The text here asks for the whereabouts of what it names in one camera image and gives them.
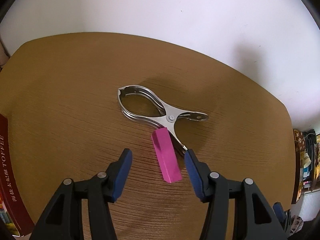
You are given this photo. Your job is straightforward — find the pink rectangular block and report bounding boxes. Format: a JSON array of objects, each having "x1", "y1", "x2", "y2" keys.
[{"x1": 151, "y1": 127, "x2": 182, "y2": 184}]

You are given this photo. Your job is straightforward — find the large metal spring clamp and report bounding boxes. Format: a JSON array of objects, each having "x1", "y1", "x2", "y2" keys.
[{"x1": 117, "y1": 85, "x2": 209, "y2": 155}]

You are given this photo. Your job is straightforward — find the cluttered shelf at right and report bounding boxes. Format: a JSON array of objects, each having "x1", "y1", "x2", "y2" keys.
[{"x1": 292, "y1": 129, "x2": 319, "y2": 222}]

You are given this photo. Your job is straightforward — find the red gold tin box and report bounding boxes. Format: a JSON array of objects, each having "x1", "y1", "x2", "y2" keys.
[{"x1": 0, "y1": 115, "x2": 34, "y2": 237}]

